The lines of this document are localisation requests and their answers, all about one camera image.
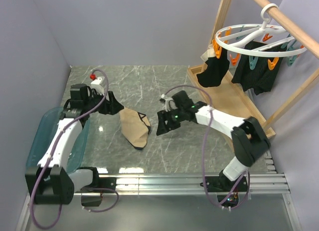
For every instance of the wooden drying rack frame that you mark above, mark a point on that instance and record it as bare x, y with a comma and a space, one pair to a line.
229, 98

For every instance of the teal plastic basin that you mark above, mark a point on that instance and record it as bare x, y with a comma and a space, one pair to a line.
45, 133

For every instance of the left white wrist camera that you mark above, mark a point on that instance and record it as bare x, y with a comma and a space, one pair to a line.
98, 82

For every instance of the black underwear white waistband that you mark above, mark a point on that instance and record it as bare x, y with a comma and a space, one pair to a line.
216, 68

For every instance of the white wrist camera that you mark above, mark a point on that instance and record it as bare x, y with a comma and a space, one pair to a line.
98, 82
169, 103

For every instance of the aluminium mounting rail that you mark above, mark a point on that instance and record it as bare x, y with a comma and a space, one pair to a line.
177, 202

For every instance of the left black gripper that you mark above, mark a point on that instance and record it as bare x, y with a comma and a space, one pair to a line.
111, 106

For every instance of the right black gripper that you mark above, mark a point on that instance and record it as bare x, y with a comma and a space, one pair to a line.
163, 116

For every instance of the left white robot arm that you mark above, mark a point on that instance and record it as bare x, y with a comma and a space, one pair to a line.
48, 182

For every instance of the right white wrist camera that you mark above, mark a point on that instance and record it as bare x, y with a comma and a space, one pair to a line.
169, 103

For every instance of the white round clip hanger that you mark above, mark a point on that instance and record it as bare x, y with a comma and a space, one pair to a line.
260, 40

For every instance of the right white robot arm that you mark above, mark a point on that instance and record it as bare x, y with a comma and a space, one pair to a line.
248, 137

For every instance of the orange clothes peg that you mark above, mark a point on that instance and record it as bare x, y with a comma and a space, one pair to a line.
234, 60
217, 48

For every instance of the beige underwear navy trim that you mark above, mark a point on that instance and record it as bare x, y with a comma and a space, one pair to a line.
135, 127

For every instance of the black striped boxer shorts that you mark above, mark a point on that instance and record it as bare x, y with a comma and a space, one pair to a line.
261, 79

